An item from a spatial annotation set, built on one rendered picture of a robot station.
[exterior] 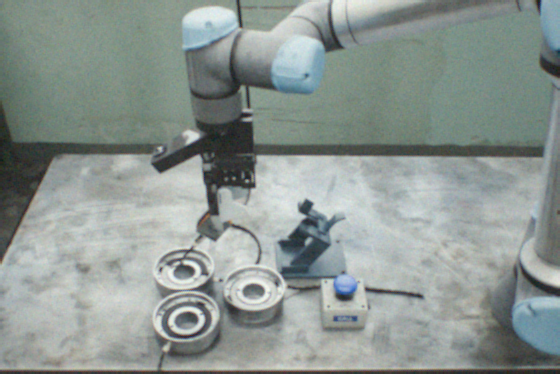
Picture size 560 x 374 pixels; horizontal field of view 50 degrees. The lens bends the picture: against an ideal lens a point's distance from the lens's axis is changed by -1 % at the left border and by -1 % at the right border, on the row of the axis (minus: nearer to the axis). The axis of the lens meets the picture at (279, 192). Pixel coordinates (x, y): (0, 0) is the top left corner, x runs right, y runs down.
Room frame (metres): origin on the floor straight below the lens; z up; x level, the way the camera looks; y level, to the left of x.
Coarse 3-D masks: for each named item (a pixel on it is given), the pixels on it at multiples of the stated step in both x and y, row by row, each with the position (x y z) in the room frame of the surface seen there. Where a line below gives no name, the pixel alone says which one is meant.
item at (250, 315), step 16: (240, 272) 0.76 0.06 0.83; (256, 272) 0.77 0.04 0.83; (272, 272) 0.76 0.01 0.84; (224, 288) 0.72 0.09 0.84; (240, 288) 0.73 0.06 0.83; (256, 288) 0.74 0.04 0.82; (224, 304) 0.70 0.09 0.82; (256, 304) 0.69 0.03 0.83; (272, 304) 0.68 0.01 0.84; (240, 320) 0.68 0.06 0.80; (256, 320) 0.67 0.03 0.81
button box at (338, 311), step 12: (324, 288) 0.72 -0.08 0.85; (360, 288) 0.72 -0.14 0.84; (324, 300) 0.69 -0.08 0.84; (336, 300) 0.69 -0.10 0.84; (348, 300) 0.69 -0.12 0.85; (360, 300) 0.69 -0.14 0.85; (324, 312) 0.67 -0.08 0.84; (336, 312) 0.67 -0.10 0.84; (348, 312) 0.67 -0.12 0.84; (360, 312) 0.67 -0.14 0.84; (324, 324) 0.67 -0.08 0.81; (336, 324) 0.67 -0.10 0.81; (348, 324) 0.67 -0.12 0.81; (360, 324) 0.67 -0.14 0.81
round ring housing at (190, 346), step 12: (168, 300) 0.69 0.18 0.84; (180, 300) 0.70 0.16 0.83; (192, 300) 0.70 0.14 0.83; (204, 300) 0.70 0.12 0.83; (156, 312) 0.66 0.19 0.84; (180, 312) 0.67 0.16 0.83; (192, 312) 0.67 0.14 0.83; (216, 312) 0.67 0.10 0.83; (156, 324) 0.64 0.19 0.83; (180, 324) 0.67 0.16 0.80; (216, 324) 0.64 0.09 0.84; (156, 336) 0.63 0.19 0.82; (168, 336) 0.61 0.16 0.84; (204, 336) 0.61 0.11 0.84; (216, 336) 0.63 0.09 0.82; (180, 348) 0.60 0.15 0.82; (192, 348) 0.60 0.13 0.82; (204, 348) 0.62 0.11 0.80
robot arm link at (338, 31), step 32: (320, 0) 0.90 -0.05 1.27; (352, 0) 0.83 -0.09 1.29; (384, 0) 0.80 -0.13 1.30; (416, 0) 0.78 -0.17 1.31; (448, 0) 0.77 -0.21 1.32; (480, 0) 0.75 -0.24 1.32; (512, 0) 0.74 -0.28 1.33; (320, 32) 0.82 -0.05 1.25; (352, 32) 0.81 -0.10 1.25; (384, 32) 0.80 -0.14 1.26; (416, 32) 0.79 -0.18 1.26
